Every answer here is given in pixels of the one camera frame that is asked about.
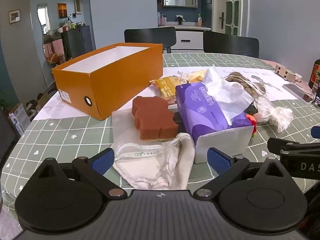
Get white vanity cabinet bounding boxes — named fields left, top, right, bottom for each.
left=175, top=26, right=212, bottom=50

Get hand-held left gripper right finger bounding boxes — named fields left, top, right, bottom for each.
left=194, top=147, right=293, bottom=198

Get cream dotted box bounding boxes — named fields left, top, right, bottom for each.
left=274, top=64, right=296, bottom=81

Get black cabinet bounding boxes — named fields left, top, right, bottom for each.
left=61, top=26, right=93, bottom=59

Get brown cardboard box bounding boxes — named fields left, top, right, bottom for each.
left=36, top=92, right=50, bottom=110

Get cream knit sock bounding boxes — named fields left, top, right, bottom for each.
left=169, top=133, right=196, bottom=190

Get curved wall mirror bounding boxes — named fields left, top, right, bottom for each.
left=37, top=4, right=49, bottom=34

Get clear plastic bag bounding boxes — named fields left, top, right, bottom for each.
left=252, top=96, right=293, bottom=133

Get purple tissue pack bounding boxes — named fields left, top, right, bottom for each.
left=175, top=81, right=254, bottom=165

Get orange crochet fruit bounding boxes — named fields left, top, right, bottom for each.
left=245, top=114, right=258, bottom=138

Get white tissue sheet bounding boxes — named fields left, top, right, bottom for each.
left=202, top=65, right=254, bottom=126

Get orange-rimmed white fabric bin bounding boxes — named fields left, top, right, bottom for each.
left=52, top=43, right=163, bottom=120

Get silver smartphone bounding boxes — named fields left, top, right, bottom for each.
left=282, top=82, right=314, bottom=103

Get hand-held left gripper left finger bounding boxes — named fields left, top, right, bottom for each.
left=37, top=147, right=127, bottom=198

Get beige knotted rope cloth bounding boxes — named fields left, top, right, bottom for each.
left=225, top=72, right=267, bottom=101

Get dark glass bottle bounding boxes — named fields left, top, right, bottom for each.
left=309, top=59, right=320, bottom=90

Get pink bags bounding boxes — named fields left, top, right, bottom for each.
left=44, top=39, right=66, bottom=64

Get black chair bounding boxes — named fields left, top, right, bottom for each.
left=124, top=26, right=177, bottom=54
left=203, top=31, right=259, bottom=58

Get white carton box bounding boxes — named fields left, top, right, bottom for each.
left=9, top=104, right=32, bottom=136

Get glazed door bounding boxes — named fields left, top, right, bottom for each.
left=212, top=0, right=250, bottom=37

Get yellow snack packet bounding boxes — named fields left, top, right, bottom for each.
left=149, top=76, right=185, bottom=103

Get brown bear-shaped sponge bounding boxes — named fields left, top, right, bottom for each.
left=132, top=96, right=179, bottom=141

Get yellow cloth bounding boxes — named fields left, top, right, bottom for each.
left=186, top=70, right=208, bottom=83

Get white fabric bag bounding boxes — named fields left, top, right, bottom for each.
left=111, top=110, right=181, bottom=190

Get small framed wall picture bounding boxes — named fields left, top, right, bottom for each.
left=9, top=9, right=21, bottom=25

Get green checked tablecloth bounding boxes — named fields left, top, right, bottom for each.
left=0, top=52, right=320, bottom=212

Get orange wall picture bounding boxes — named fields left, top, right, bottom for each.
left=57, top=3, right=67, bottom=19

